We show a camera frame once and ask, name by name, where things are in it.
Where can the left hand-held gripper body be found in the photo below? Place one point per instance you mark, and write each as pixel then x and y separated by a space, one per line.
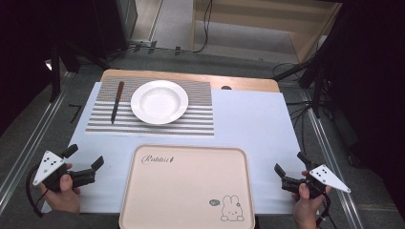
pixel 47 167

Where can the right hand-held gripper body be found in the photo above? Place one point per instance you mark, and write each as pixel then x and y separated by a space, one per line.
pixel 328 178

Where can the white round plate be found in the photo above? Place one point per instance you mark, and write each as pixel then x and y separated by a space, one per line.
pixel 159 101

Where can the pink tray with rabbit print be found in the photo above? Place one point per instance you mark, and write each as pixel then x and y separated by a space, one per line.
pixel 187 191

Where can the person's left hand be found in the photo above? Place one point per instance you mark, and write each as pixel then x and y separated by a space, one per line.
pixel 63 200

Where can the person's right hand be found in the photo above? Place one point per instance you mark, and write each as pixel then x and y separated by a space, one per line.
pixel 305 210

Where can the white table sheet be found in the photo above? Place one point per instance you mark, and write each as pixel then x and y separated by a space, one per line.
pixel 254 127

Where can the black metal stand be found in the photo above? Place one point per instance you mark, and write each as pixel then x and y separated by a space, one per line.
pixel 55 73
pixel 316 86

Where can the striped placemat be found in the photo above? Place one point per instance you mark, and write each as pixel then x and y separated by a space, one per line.
pixel 197 120

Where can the dark cabinet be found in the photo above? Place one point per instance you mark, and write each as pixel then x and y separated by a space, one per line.
pixel 114 22

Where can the light wooden shelf unit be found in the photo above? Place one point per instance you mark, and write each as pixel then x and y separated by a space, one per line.
pixel 248 19

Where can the aluminium floor rail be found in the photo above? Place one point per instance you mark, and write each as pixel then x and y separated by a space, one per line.
pixel 28 152
pixel 331 152

